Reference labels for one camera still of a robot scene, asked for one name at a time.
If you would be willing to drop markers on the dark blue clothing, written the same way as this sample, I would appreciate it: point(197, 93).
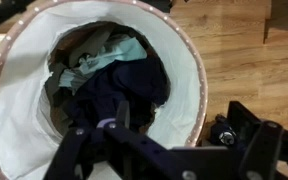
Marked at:
point(142, 83)

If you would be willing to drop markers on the grey brown clothing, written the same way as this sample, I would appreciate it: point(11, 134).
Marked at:
point(66, 56)

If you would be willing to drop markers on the light blue clothing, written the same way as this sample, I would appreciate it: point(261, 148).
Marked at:
point(119, 47)

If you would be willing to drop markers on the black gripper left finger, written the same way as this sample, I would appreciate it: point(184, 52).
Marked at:
point(82, 148)

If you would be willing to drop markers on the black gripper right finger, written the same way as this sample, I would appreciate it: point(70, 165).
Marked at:
point(259, 144)

